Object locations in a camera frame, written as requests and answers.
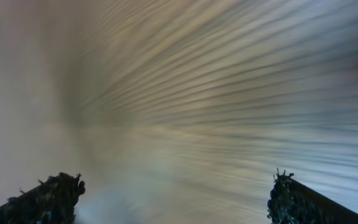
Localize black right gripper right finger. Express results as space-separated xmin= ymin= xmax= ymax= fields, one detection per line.
xmin=267 ymin=171 xmax=358 ymax=224

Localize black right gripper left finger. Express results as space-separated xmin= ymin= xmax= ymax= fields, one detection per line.
xmin=0 ymin=172 xmax=85 ymax=224

